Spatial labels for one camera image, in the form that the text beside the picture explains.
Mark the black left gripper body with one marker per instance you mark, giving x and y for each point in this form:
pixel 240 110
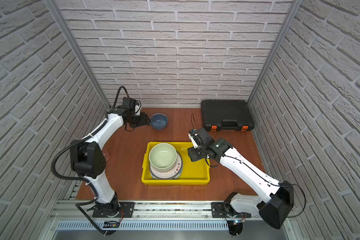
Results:
pixel 141 120

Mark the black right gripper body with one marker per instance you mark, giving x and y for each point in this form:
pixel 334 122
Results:
pixel 198 154

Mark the dark blue glazed bowl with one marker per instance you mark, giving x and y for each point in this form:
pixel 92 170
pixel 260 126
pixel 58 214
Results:
pixel 159 121

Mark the yellow plastic bin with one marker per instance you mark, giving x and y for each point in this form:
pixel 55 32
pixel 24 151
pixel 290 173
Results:
pixel 191 173

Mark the white plate teal quatrefoil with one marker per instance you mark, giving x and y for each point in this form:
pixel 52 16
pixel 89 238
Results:
pixel 173 178

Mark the pale green ceramic bowl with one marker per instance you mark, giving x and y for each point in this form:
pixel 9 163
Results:
pixel 163 156

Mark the clear pink plastic cup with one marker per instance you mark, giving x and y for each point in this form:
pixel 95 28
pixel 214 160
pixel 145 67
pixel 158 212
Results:
pixel 106 156

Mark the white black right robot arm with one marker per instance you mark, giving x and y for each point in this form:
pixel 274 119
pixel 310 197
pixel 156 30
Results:
pixel 275 200

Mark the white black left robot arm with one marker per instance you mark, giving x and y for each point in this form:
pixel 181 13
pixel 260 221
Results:
pixel 89 162

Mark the black plastic tool case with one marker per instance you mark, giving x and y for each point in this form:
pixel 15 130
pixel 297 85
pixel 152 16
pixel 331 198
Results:
pixel 218 115

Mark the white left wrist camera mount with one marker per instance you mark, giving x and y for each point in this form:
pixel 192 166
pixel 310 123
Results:
pixel 131 104

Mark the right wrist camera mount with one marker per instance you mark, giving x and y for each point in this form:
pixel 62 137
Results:
pixel 200 138

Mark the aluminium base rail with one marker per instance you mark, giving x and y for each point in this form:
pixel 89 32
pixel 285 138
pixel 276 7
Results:
pixel 144 215

